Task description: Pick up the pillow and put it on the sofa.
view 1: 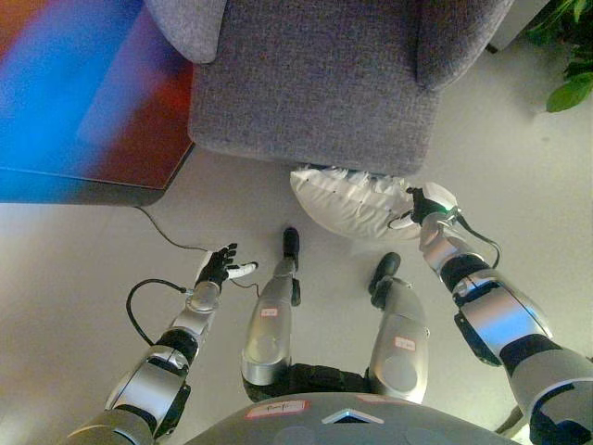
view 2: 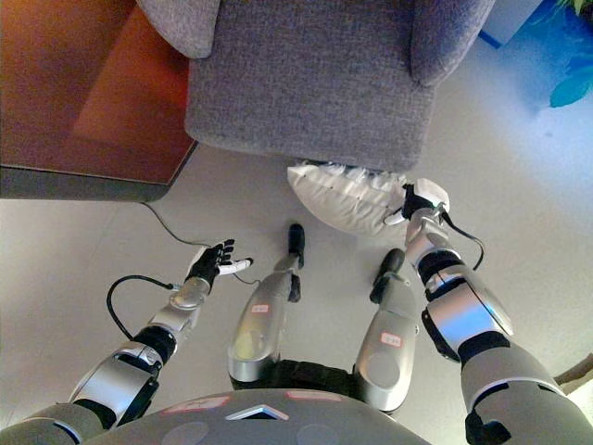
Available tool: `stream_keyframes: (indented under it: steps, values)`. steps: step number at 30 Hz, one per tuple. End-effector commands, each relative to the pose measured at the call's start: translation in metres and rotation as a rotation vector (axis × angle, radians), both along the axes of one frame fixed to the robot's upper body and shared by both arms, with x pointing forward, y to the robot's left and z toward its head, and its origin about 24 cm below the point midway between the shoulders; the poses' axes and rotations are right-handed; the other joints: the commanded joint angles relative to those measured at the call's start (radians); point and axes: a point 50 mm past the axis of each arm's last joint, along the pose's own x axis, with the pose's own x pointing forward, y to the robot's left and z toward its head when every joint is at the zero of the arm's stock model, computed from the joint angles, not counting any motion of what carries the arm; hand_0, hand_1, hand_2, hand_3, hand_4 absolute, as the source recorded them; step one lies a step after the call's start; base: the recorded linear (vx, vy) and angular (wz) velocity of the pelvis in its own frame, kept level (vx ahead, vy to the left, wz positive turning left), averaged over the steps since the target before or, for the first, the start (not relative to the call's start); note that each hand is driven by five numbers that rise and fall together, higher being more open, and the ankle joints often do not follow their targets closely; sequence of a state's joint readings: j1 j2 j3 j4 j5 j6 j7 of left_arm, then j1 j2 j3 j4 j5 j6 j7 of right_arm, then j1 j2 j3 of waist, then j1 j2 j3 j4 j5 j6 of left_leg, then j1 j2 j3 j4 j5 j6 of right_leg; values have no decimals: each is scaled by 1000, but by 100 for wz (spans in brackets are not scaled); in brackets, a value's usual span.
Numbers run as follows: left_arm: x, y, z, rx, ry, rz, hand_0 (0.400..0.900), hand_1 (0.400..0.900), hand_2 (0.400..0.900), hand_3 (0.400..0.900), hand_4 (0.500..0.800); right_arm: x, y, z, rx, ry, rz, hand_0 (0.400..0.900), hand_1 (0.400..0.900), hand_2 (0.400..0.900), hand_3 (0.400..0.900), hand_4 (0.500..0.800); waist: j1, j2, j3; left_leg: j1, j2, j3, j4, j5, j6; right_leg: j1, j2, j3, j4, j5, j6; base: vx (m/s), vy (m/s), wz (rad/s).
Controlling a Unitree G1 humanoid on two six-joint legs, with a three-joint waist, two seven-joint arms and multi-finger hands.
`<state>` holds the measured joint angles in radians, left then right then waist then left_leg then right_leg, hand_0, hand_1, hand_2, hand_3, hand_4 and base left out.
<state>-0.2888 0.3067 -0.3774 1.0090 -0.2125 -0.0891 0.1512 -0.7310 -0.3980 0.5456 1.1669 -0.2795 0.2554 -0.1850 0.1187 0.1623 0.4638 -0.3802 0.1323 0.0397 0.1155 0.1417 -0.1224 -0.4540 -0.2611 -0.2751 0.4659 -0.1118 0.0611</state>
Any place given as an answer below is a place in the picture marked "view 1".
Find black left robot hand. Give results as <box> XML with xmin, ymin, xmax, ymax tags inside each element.
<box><xmin>194</xmin><ymin>242</ymin><xmax>259</xmax><ymax>285</ymax></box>

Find silver right robot leg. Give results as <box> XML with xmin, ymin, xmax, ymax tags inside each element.
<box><xmin>368</xmin><ymin>251</ymin><xmax>430</xmax><ymax>404</ymax></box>

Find silver left robot leg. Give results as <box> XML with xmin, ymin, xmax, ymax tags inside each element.
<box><xmin>240</xmin><ymin>225</ymin><xmax>302</xmax><ymax>404</ymax></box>

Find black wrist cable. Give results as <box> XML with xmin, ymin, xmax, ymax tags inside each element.
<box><xmin>456</xmin><ymin>208</ymin><xmax>502</xmax><ymax>270</ymax></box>
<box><xmin>127</xmin><ymin>277</ymin><xmax>189</xmax><ymax>347</ymax></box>

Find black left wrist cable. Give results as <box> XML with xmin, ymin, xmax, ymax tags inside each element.
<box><xmin>127</xmin><ymin>277</ymin><xmax>189</xmax><ymax>347</ymax></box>

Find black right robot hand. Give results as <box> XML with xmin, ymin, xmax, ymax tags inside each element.
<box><xmin>386</xmin><ymin>182</ymin><xmax>461</xmax><ymax>231</ymax></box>

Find grey fabric armchair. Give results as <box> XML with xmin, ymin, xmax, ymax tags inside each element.
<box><xmin>144</xmin><ymin>0</ymin><xmax>516</xmax><ymax>176</ymax></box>

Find brown wooden desk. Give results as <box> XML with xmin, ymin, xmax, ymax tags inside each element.
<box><xmin>0</xmin><ymin>0</ymin><xmax>196</xmax><ymax>209</ymax></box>

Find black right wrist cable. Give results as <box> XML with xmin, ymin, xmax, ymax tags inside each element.
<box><xmin>456</xmin><ymin>208</ymin><xmax>502</xmax><ymax>270</ymax></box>

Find green leafy houseplant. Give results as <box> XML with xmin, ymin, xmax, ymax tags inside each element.
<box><xmin>523</xmin><ymin>0</ymin><xmax>593</xmax><ymax>114</ymax></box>

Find grey robot torso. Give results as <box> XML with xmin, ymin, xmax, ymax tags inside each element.
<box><xmin>184</xmin><ymin>392</ymin><xmax>511</xmax><ymax>445</ymax></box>

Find white fringed pillow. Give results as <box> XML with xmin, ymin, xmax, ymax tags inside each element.
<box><xmin>289</xmin><ymin>162</ymin><xmax>425</xmax><ymax>242</ymax></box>

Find silver robot leg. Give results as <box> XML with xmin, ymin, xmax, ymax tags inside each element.
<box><xmin>240</xmin><ymin>225</ymin><xmax>302</xmax><ymax>404</ymax></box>
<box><xmin>368</xmin><ymin>251</ymin><xmax>430</xmax><ymax>404</ymax></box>

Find thin black floor cable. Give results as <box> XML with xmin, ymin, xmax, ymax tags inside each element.
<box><xmin>133</xmin><ymin>206</ymin><xmax>263</xmax><ymax>300</ymax></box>

